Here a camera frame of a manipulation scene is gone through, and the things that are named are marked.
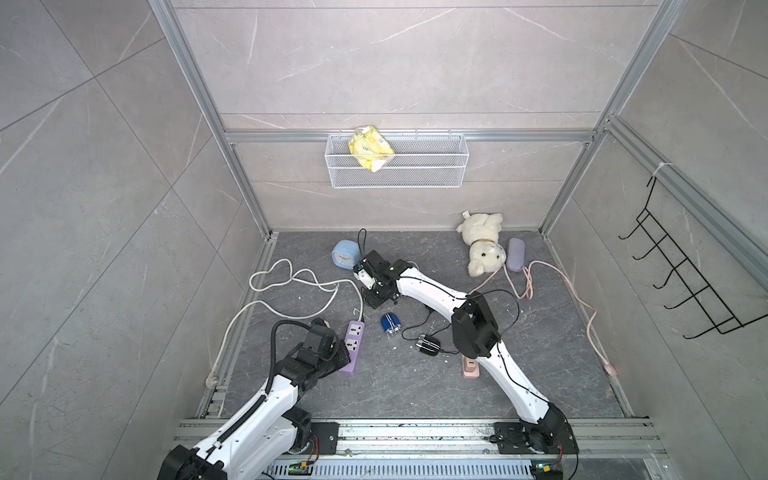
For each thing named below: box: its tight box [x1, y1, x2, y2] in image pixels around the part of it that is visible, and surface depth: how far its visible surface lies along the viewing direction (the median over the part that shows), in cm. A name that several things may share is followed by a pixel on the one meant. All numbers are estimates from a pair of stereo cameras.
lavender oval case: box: [506, 237, 526, 272], surface depth 111 cm
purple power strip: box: [341, 320, 365, 372], surface depth 90 cm
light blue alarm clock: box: [331, 239, 361, 270], surface depth 106 cm
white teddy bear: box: [456, 211, 507, 277], surface depth 109 cm
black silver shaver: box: [415, 334, 441, 356], surface depth 89 cm
